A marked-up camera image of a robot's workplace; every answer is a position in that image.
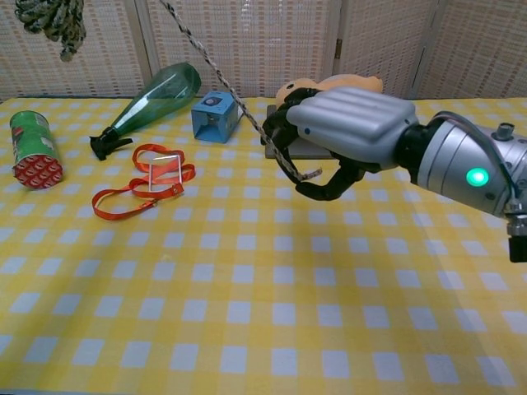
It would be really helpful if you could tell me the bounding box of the green chip can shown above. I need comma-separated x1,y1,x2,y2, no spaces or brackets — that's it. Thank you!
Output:
8,109,66,190

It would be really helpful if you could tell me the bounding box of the orange lanyard strap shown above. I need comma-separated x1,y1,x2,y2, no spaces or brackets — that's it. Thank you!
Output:
91,143,196,221

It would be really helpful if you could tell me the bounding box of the small blue cardboard box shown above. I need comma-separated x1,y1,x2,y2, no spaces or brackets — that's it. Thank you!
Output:
190,91,248,145

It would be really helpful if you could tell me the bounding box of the braided speckled rope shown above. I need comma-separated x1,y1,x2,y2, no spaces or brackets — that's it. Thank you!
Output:
14,0,323,182

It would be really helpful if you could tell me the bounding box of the orange plush toy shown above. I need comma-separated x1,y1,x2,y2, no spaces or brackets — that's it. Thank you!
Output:
275,73,385,110

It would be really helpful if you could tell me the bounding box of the clear badge holder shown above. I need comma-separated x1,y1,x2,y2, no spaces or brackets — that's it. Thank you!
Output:
148,150,185,194

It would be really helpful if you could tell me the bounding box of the green spray bottle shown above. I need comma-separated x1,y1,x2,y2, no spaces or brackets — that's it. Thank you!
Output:
89,62,203,161

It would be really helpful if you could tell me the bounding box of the right robot hand grey black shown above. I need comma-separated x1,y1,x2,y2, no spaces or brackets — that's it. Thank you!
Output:
261,84,419,202

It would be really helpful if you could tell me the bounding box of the grey closed laptop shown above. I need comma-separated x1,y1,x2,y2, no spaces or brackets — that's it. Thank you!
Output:
264,105,337,160

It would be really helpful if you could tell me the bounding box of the yellow white checked tablecloth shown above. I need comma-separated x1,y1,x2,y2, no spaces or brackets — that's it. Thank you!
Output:
0,97,527,395

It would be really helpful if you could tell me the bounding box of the woven folding screen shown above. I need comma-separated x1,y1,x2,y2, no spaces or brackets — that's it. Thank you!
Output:
0,0,527,100

